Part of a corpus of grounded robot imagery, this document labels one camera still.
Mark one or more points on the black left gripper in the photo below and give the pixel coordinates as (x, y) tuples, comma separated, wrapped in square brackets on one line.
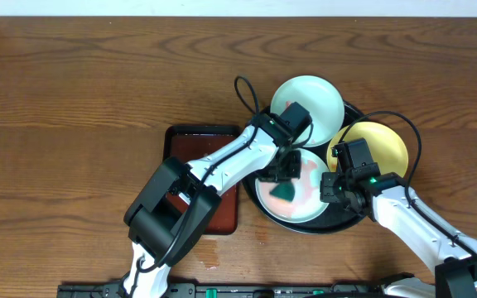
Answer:
[(282, 170)]

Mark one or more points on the green yellow sponge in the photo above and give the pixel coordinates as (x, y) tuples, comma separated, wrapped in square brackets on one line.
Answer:
[(284, 190)]

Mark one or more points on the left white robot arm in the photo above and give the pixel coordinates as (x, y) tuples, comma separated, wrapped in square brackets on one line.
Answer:
[(172, 211)]

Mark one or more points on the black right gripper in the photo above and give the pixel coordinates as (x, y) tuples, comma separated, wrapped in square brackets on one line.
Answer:
[(327, 194)]

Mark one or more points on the light green plate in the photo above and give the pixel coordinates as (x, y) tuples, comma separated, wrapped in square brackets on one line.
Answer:
[(320, 98), (306, 204)]

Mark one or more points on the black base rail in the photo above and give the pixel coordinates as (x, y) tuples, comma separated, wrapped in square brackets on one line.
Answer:
[(189, 290)]

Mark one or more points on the light green plate front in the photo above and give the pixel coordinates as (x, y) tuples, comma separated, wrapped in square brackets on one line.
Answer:
[(306, 204)]

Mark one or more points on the light green plate back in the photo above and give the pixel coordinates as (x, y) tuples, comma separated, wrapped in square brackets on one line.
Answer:
[(320, 98)]

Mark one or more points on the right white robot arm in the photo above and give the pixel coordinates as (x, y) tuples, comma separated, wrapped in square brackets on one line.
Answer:
[(448, 253)]

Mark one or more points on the dark red rectangular tray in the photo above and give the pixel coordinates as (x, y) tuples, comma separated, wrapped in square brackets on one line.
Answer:
[(191, 142)]

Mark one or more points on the black round tray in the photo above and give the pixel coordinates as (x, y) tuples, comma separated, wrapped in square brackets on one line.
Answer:
[(334, 219)]

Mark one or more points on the yellow plate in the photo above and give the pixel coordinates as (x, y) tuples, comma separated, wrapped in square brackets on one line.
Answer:
[(386, 147)]

